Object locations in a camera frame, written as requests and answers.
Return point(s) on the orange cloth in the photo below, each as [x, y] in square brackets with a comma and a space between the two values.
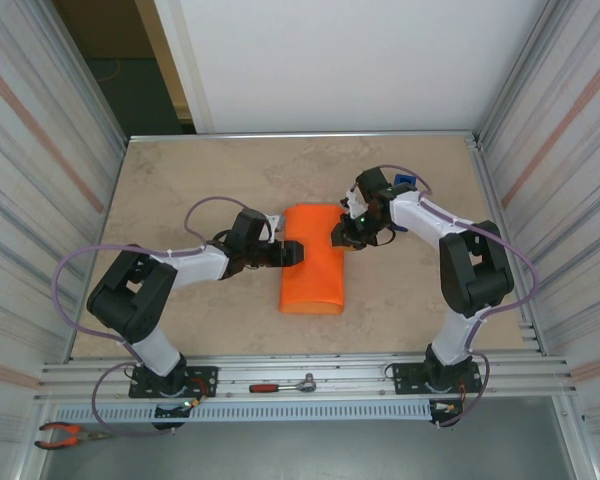
[312, 260]

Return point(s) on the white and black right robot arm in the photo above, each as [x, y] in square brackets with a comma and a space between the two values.
[420, 220]

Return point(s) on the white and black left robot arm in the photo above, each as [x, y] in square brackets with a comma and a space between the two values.
[195, 265]

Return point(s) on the blue tape dispenser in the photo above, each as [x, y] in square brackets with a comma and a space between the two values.
[405, 179]

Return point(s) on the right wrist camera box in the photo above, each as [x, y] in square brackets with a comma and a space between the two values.
[352, 202]

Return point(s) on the thin aluminium frame rail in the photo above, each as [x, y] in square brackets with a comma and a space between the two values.
[305, 136]

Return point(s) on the wide aluminium frame rail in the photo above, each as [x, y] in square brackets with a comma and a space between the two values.
[355, 372]

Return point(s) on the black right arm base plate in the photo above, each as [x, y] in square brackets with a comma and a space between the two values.
[405, 380]

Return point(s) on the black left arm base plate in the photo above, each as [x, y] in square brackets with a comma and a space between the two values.
[205, 380]

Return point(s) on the white door frame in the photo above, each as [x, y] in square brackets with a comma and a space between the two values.
[180, 65]

